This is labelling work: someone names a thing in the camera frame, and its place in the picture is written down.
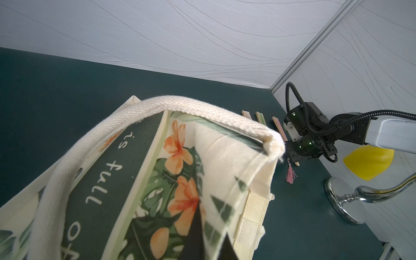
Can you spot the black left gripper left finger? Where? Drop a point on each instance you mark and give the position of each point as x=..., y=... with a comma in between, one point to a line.
x=194, y=245

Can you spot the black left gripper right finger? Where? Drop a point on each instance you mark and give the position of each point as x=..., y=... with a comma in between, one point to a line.
x=227, y=252

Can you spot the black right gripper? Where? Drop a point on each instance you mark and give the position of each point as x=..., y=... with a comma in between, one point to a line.
x=310, y=147

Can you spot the bamboo folding fan pink tassel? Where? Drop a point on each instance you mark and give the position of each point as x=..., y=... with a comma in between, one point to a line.
x=246, y=114

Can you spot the cream canvas tote bag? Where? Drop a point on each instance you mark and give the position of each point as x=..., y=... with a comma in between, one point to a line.
x=129, y=188

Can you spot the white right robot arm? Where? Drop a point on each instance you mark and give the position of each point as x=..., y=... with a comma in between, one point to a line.
x=389, y=129

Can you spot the yellow plastic wine glass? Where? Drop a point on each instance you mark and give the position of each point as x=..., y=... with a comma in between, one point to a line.
x=367, y=161

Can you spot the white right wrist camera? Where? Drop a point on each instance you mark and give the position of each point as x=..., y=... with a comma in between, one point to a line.
x=291, y=130

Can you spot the chrome wire glass rack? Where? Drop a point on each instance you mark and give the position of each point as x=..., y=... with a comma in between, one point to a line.
x=348, y=202

